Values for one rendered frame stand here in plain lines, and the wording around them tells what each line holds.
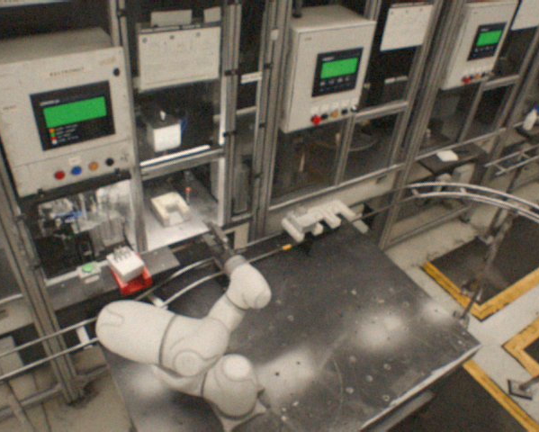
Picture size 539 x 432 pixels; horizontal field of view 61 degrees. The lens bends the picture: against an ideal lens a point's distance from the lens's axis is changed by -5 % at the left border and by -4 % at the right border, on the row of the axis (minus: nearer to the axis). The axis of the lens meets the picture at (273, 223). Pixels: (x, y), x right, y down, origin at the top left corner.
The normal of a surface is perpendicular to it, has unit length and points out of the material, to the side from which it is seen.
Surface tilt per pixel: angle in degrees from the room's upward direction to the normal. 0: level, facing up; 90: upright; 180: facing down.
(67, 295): 0
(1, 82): 90
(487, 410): 0
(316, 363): 0
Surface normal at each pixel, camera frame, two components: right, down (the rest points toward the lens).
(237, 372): 0.19, -0.73
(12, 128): 0.55, 0.58
